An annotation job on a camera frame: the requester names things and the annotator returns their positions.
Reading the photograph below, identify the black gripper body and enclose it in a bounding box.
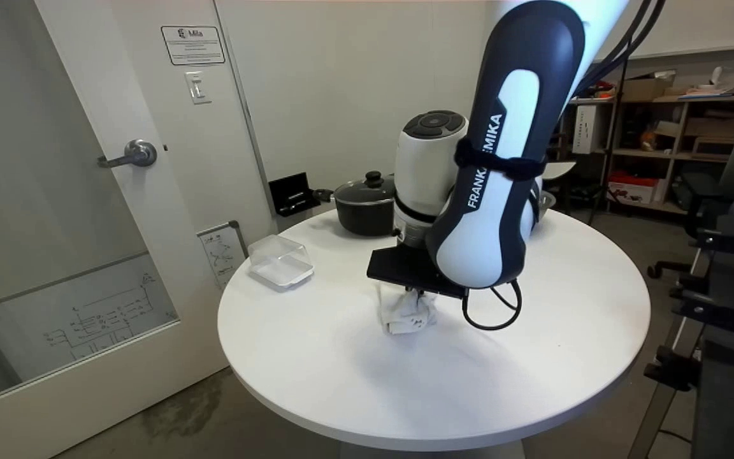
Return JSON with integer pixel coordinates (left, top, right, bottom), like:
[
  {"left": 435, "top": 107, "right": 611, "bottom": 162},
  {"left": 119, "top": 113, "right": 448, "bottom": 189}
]
[{"left": 366, "top": 244, "right": 467, "bottom": 299}]

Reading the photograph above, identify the white cloth towel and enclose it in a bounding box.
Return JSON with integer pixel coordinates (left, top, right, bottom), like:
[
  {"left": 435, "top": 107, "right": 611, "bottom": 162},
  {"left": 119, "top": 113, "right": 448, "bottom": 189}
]
[{"left": 378, "top": 285, "right": 431, "bottom": 333}]

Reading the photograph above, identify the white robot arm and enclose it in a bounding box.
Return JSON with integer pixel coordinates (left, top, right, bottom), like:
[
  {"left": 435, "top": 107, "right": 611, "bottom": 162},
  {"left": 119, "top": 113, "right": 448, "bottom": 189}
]
[{"left": 366, "top": 0, "right": 667, "bottom": 295}]

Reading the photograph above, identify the black cooking pot with lid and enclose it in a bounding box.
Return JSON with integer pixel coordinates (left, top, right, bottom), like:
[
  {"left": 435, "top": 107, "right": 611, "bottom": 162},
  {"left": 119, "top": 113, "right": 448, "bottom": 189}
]
[{"left": 334, "top": 171, "right": 394, "bottom": 235}]

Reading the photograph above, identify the steel bowl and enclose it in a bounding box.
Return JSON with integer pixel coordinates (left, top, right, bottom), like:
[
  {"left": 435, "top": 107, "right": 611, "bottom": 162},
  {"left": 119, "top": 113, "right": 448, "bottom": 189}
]
[{"left": 537, "top": 192, "right": 555, "bottom": 222}]

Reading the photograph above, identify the small whiteboard on floor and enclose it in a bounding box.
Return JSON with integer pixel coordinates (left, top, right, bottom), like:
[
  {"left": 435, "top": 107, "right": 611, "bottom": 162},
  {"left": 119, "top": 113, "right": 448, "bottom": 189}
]
[{"left": 198, "top": 220, "right": 248, "bottom": 289}]

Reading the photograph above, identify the wooden shelf unit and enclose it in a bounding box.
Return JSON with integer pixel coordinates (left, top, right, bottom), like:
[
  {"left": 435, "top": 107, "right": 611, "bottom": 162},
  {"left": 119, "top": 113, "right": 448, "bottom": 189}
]
[{"left": 550, "top": 83, "right": 734, "bottom": 215}]

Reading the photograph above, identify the white door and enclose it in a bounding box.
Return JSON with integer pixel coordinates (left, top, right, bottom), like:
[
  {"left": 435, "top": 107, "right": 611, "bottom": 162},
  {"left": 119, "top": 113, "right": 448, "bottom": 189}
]
[{"left": 0, "top": 0, "right": 276, "bottom": 459}]

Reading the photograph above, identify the black robot cart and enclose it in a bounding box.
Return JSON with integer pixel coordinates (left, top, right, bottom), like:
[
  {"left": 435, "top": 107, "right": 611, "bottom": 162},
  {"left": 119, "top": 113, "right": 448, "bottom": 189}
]
[{"left": 630, "top": 198, "right": 734, "bottom": 459}]

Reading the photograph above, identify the wall light switch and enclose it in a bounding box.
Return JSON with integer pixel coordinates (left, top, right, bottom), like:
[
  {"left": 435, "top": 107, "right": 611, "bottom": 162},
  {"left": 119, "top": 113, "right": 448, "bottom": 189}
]
[{"left": 184, "top": 71, "right": 211, "bottom": 104}]

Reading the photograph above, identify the metal door handle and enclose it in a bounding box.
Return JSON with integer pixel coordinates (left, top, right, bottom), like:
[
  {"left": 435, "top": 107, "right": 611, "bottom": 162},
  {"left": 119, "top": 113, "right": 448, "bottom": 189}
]
[{"left": 100, "top": 141, "right": 157, "bottom": 167}]

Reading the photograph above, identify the wall sign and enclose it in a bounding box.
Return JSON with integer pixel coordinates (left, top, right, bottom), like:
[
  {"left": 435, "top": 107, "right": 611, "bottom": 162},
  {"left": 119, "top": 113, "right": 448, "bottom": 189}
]
[{"left": 160, "top": 26, "right": 223, "bottom": 65}]

